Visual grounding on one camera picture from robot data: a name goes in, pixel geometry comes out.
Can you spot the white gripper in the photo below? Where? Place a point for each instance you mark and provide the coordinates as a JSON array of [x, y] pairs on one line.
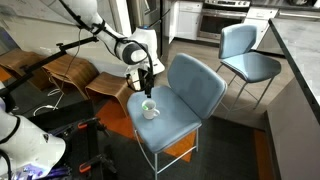
[[139, 63]]

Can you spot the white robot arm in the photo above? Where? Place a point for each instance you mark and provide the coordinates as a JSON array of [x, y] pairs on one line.
[[27, 150]]

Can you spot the white ceramic mug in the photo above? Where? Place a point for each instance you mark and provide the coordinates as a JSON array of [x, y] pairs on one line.
[[152, 112]]

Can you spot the near wooden stool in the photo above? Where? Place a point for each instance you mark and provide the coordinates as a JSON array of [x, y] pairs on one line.
[[106, 84]]

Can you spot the wooden stool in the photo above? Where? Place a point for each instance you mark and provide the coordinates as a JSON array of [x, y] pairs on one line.
[[69, 73], [106, 84], [15, 61]]

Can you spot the near blue chair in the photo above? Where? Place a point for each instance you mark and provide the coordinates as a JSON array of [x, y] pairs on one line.
[[192, 94]]

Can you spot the blue chair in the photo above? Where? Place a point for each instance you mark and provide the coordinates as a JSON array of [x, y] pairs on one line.
[[192, 94], [235, 54]]

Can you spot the middle wooden stool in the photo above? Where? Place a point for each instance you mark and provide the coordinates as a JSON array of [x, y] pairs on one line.
[[69, 73]]

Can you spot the upper orange black clamp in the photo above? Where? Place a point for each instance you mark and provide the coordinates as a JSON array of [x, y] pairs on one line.
[[94, 121]]

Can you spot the orange black clamp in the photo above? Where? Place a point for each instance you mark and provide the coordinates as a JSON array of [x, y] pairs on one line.
[[94, 121], [98, 159]]

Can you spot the stainless steel refrigerator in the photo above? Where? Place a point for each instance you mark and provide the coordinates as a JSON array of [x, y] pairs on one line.
[[155, 14]]

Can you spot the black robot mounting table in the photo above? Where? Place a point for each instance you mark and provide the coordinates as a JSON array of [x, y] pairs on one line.
[[81, 144]]

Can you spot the white kitchen cabinets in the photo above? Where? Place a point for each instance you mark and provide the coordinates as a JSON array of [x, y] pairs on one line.
[[189, 13]]

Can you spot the stainless steel oven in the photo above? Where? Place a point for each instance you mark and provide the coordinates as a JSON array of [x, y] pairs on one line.
[[217, 14]]

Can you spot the lower orange black clamp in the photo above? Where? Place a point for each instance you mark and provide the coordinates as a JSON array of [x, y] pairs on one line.
[[98, 159]]

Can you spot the far blue chair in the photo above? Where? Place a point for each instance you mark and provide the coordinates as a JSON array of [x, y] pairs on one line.
[[235, 54]]

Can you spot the far wooden stool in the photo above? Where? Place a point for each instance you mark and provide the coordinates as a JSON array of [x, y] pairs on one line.
[[15, 61]]

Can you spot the grey kitchen counter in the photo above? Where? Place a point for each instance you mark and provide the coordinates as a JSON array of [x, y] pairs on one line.
[[294, 113]]

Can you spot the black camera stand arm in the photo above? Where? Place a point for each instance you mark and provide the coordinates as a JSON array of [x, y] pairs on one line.
[[5, 93]]

